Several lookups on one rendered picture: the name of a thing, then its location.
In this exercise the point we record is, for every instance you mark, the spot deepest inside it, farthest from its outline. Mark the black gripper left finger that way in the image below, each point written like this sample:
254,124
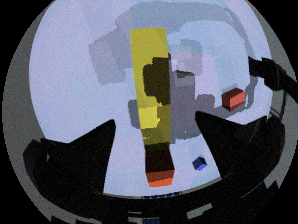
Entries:
88,155

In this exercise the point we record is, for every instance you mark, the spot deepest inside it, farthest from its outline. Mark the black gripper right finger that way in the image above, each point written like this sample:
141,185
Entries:
227,140

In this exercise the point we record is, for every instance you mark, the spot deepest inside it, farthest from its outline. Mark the red rectangular block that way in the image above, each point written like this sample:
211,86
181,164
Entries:
232,99

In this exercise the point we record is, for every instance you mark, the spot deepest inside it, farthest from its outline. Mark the small blue block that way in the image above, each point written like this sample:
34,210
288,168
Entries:
199,163

